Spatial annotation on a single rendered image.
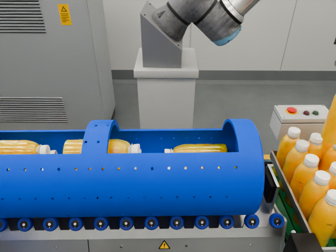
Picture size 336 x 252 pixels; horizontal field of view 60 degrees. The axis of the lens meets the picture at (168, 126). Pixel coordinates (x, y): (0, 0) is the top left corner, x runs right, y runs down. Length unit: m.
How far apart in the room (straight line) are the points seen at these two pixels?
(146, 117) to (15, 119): 1.62
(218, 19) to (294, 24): 2.44
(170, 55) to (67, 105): 1.43
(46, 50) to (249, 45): 2.32
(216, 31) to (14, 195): 1.08
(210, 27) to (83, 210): 1.00
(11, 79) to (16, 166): 1.95
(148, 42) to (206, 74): 2.41
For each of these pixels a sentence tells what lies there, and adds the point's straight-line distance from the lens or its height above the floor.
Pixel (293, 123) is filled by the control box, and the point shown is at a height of 1.08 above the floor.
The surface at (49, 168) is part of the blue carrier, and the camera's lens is 0.80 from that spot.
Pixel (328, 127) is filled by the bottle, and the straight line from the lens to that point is 0.98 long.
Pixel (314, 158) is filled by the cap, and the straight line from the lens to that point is 1.00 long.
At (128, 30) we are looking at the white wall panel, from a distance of 3.62.
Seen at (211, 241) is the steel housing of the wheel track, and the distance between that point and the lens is 0.97.
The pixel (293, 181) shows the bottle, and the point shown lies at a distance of 1.04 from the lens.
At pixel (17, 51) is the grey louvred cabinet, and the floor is 0.87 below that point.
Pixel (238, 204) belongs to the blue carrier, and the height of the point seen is 1.09.
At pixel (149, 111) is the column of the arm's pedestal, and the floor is 0.86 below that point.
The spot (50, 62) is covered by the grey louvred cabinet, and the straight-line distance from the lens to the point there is 2.53.
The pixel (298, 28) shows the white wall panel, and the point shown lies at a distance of 3.86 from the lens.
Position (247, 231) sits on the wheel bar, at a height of 0.93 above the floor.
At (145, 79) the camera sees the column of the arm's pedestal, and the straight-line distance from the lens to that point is 1.48.
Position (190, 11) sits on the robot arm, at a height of 1.36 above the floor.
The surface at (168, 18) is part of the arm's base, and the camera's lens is 1.45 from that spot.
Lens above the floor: 1.70
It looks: 35 degrees down
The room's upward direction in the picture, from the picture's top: straight up
